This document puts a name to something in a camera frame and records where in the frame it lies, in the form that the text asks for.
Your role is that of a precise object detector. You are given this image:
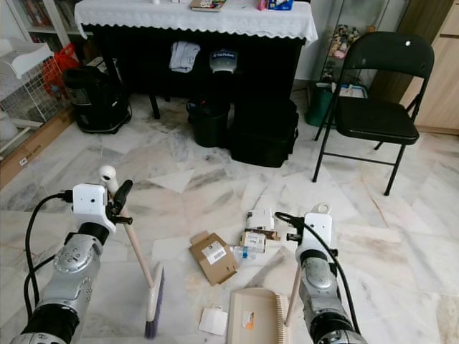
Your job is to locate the beige broom with purple bristles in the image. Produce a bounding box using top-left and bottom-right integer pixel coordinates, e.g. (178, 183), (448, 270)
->
(98, 165), (166, 340)

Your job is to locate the wooden floor plinth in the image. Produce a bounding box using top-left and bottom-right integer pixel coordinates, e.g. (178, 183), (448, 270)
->
(0, 107), (77, 189)

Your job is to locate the black floor appliance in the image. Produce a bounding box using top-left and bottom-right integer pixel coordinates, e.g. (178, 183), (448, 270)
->
(62, 66), (131, 135)

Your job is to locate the clear plastic bottle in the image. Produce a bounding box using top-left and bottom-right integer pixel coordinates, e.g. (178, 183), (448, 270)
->
(231, 245), (266, 262)

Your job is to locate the flat brown cardboard box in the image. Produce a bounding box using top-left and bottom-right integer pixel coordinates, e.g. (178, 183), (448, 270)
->
(189, 231), (239, 287)

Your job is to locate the black waste bin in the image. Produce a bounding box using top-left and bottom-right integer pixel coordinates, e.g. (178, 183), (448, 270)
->
(186, 100), (232, 149)

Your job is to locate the black fabric case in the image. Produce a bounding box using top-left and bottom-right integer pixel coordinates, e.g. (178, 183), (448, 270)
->
(228, 98), (300, 169)

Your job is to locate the white paper card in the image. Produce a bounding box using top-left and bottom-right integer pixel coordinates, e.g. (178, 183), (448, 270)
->
(199, 306), (229, 337)

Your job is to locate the white round vase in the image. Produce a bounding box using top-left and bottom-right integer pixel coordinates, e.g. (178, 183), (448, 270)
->
(0, 115), (19, 141)

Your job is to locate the green bin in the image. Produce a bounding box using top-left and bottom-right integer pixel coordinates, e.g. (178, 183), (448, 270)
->
(304, 81), (338, 128)

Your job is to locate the red plastic bag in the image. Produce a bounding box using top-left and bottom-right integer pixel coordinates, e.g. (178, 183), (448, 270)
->
(41, 43), (78, 99)

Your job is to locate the black folding chair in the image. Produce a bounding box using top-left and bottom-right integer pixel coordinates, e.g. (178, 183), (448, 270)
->
(312, 31), (436, 197)

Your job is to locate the grey white hanging cloth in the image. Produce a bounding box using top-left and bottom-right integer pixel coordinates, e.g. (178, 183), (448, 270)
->
(169, 41), (202, 75)

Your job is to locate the white plastic tray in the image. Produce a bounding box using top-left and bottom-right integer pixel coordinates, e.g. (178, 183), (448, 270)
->
(0, 37), (55, 80)

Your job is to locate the white lace tablecloth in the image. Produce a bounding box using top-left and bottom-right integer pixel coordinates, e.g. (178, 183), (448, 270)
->
(74, 0), (319, 47)

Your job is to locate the white bookshelf with books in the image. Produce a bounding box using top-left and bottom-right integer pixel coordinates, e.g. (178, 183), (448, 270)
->
(11, 0), (87, 51)

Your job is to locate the glass display cabinet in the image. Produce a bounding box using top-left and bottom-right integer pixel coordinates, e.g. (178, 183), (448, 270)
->
(312, 0), (384, 87)

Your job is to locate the book with colourful cover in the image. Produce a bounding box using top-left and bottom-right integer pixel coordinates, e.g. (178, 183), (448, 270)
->
(190, 0), (228, 13)

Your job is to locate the light wood cabinet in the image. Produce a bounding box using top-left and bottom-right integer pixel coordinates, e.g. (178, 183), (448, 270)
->
(412, 0), (459, 135)

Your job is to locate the brown wooden door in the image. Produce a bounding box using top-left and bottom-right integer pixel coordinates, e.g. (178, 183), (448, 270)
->
(369, 0), (449, 105)

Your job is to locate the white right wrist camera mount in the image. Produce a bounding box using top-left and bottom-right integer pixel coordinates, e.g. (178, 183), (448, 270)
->
(301, 212), (333, 252)

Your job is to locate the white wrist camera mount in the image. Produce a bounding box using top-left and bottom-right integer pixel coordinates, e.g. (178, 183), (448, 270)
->
(301, 212), (333, 252)
(72, 183), (118, 234)

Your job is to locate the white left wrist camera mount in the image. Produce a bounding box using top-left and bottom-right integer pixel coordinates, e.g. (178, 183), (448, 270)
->
(72, 183), (118, 234)

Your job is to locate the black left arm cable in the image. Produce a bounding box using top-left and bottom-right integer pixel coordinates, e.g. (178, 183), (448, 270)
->
(23, 191), (74, 323)

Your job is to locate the white wire rack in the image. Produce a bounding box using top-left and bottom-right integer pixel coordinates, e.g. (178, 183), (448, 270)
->
(0, 37), (72, 130)

